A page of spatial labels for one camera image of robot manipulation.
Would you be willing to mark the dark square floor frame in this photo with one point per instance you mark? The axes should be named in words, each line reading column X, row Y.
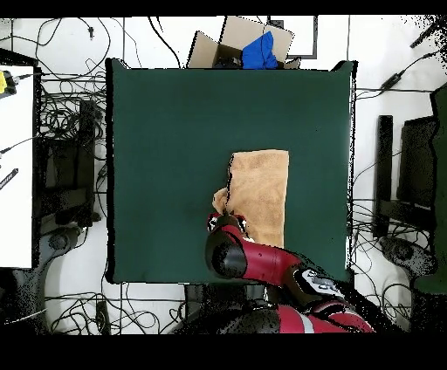
column 315, row 42

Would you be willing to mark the tan terry towel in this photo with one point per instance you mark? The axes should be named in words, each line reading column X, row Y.
column 262, row 188

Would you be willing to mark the dark green table cloth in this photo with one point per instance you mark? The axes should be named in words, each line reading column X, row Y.
column 157, row 122

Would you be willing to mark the black upright bar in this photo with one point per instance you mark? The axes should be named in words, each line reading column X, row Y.
column 383, row 167

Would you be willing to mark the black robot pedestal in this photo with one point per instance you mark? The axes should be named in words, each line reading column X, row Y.
column 223, row 296

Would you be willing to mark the blue garment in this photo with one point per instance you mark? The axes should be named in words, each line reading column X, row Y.
column 260, row 54

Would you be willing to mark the black flat strip tool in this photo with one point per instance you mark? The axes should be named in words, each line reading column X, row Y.
column 8, row 178

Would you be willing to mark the white desk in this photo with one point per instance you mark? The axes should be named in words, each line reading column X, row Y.
column 15, row 174

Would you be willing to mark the dark green fabric piece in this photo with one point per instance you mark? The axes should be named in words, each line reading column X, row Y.
column 440, row 174

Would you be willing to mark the open cardboard box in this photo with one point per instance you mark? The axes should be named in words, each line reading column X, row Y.
column 241, row 31

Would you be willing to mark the yellow and black device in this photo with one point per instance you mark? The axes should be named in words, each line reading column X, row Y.
column 4, row 83

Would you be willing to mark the black tripod leg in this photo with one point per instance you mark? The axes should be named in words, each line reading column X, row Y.
column 427, row 33

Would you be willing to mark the black power adapter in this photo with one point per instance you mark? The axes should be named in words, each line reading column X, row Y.
column 391, row 81

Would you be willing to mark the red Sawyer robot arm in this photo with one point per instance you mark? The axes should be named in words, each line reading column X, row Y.
column 269, row 261

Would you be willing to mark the black power strip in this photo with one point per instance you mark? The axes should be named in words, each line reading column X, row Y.
column 102, row 317

